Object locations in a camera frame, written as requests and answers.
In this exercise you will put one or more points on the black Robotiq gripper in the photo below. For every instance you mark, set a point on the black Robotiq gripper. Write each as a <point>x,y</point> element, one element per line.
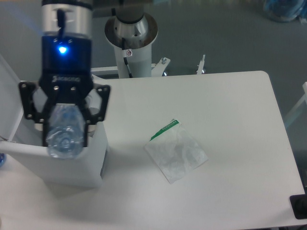
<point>66,78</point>

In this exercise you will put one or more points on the white metal base frame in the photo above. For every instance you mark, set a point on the white metal base frame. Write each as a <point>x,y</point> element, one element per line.
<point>158,69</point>

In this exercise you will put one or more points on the blue object at left edge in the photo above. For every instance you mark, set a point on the blue object at left edge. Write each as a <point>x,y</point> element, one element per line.
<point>2,159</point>

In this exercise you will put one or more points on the clear green-striped plastic bag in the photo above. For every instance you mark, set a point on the clear green-striped plastic bag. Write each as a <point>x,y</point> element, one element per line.
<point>175,151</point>

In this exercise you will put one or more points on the clear plastic water bottle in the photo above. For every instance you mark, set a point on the clear plastic water bottle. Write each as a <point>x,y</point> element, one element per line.
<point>65,137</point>

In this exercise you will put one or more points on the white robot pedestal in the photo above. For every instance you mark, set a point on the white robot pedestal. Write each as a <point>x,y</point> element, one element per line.
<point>132,43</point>

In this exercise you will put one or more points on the white trash can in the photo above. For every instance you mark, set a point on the white trash can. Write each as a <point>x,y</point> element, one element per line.
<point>85,170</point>

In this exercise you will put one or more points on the glass-edged white furniture right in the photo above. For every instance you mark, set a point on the glass-edged white furniture right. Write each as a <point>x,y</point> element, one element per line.
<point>297,109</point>

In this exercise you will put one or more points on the blue plastic bag on floor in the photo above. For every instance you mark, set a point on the blue plastic bag on floor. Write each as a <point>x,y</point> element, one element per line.
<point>285,11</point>

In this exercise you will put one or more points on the black device at table edge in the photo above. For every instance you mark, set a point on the black device at table edge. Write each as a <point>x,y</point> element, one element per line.
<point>299,206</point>

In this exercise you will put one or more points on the white trash can lid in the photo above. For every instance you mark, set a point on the white trash can lid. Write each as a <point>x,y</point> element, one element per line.
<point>11,110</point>

